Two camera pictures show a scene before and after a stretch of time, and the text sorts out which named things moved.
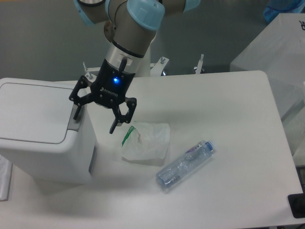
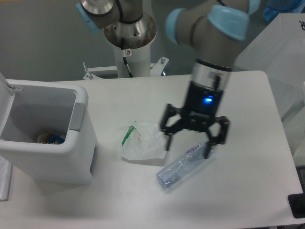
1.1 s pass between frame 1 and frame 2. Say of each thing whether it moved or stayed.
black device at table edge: stayed
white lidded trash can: stayed
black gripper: moved
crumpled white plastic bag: stayed
